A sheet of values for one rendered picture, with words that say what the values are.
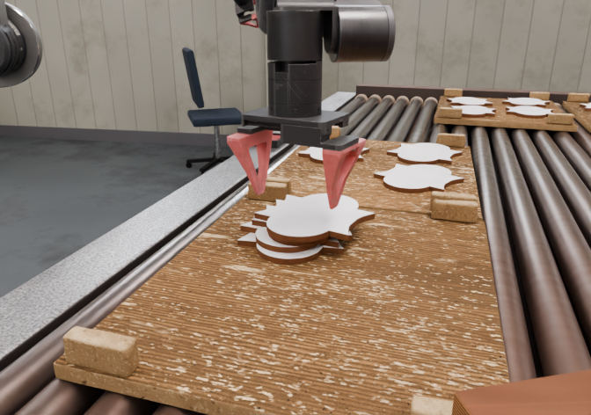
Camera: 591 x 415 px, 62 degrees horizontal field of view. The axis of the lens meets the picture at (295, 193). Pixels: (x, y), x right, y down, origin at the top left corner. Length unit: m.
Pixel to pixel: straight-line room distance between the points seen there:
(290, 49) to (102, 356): 0.32
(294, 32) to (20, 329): 0.39
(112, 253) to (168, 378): 0.29
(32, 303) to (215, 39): 4.25
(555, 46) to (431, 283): 4.20
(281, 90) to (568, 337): 0.36
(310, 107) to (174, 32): 4.38
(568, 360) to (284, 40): 0.39
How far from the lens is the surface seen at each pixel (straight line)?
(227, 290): 0.51
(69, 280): 0.63
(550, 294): 0.60
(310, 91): 0.51
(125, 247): 0.68
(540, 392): 0.26
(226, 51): 4.71
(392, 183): 0.81
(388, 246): 0.61
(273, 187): 0.73
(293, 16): 0.50
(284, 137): 0.51
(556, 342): 0.53
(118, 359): 0.42
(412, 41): 4.48
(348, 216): 0.60
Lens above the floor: 1.20
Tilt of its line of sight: 20 degrees down
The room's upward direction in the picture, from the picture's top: straight up
